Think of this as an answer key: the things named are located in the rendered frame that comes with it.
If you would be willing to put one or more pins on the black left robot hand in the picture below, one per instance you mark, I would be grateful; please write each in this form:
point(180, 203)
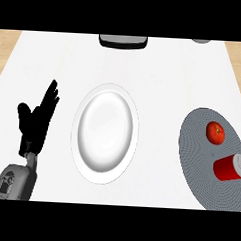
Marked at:
point(37, 121)

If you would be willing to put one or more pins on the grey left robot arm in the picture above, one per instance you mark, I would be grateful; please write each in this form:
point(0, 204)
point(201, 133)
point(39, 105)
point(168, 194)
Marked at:
point(16, 180)

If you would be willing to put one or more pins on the white round plate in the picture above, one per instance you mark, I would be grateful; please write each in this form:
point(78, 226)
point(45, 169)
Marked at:
point(105, 133)

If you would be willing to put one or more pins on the grey round placemat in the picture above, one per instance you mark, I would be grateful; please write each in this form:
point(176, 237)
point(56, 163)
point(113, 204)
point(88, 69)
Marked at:
point(203, 170)

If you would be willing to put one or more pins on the red can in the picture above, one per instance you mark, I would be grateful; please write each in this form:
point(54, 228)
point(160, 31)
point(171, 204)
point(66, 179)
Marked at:
point(228, 168)

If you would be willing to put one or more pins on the red tomato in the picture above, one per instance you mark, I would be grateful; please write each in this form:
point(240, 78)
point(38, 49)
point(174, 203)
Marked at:
point(215, 132)

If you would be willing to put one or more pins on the grey round object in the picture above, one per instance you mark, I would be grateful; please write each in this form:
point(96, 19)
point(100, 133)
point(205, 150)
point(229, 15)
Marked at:
point(201, 41)

